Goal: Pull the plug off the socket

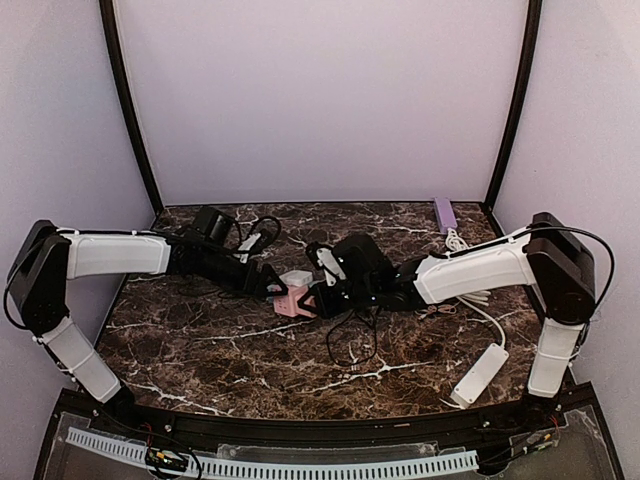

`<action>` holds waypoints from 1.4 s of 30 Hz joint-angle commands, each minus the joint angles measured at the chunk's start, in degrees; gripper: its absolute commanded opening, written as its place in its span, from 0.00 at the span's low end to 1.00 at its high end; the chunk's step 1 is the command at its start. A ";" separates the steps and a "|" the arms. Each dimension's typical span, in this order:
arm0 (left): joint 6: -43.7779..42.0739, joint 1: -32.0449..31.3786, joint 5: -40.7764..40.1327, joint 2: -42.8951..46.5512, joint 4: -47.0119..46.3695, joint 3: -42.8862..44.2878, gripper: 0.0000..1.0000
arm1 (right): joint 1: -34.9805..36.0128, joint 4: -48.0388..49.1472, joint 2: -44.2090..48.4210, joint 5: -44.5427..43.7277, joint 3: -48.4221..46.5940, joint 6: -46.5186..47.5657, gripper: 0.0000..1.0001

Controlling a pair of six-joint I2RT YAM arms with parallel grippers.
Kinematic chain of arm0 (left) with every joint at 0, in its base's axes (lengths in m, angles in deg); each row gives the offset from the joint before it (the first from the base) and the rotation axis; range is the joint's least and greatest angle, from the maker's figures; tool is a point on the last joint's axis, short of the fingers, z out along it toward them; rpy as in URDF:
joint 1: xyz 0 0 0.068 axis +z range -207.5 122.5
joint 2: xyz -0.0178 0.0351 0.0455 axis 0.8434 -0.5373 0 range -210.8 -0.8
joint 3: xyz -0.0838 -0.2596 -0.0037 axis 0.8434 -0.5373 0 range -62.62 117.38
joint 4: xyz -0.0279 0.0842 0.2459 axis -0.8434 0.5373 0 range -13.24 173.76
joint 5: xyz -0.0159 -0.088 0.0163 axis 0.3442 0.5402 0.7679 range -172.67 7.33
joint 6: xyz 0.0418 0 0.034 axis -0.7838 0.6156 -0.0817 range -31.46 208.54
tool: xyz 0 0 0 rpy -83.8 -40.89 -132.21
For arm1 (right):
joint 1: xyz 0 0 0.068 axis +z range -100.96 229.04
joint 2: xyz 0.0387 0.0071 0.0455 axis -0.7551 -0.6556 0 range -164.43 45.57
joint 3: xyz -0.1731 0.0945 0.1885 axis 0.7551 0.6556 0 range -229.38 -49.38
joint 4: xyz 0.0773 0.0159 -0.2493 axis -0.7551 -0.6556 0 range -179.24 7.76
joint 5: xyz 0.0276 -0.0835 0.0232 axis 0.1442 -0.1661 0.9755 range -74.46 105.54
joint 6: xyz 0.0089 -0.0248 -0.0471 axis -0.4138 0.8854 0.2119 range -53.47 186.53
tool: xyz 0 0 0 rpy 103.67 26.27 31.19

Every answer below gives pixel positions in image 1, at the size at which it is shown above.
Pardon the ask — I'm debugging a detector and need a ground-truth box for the pink cube socket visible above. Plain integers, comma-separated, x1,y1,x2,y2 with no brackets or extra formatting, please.
273,294,305,317

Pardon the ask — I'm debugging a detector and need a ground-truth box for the pink thin cable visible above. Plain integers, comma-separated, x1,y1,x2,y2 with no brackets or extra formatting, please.
417,302,459,319

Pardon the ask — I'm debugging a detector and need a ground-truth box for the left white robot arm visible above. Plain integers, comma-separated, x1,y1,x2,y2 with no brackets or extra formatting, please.
3,219,288,409

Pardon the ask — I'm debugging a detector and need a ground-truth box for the purple power strip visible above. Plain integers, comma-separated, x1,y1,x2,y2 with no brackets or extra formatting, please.
434,197,458,235

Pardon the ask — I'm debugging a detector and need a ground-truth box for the black frame post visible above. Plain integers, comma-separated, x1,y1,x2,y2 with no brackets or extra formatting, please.
483,0,543,213
98,0,164,216

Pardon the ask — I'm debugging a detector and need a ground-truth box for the teal plug with black cable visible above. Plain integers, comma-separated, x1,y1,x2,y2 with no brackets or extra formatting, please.
325,308,379,369

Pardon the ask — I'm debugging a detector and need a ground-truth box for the right black frame post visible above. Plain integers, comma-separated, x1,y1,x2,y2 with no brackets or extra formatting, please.
483,0,543,213

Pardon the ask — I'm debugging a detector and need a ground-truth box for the white cable duct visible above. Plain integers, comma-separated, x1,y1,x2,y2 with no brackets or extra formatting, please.
65,427,479,479

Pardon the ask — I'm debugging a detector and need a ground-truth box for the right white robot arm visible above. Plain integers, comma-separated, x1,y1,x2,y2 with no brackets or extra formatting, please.
306,212,598,398

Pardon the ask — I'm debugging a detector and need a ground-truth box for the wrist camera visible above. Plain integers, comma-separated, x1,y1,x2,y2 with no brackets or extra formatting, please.
305,234,395,287
189,206,282,263

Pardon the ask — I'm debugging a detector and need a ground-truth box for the left black frame post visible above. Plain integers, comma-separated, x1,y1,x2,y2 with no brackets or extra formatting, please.
98,0,164,216

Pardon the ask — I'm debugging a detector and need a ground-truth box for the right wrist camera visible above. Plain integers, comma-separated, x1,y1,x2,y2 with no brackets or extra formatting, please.
305,234,395,287

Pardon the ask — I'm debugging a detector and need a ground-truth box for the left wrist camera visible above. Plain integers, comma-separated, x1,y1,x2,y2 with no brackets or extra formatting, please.
189,206,282,263

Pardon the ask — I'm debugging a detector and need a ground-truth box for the white plug adapter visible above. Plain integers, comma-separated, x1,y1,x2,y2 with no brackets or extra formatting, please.
279,270,313,287

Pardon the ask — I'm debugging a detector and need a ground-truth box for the pink plug adapter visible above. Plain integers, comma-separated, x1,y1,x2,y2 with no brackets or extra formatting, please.
296,297,318,318

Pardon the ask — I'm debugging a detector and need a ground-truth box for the white power strip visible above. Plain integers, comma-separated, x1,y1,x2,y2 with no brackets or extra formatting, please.
450,343,509,409

